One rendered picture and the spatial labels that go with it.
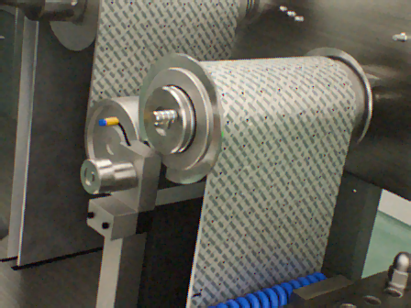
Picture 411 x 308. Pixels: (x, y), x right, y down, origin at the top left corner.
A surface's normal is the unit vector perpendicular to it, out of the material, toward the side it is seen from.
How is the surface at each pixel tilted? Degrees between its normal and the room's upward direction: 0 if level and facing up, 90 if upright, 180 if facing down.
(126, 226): 90
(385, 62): 90
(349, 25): 90
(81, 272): 0
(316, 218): 90
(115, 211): 0
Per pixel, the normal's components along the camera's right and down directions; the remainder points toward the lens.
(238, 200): 0.65, 0.34
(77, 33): -0.75, 0.11
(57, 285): 0.15, -0.93
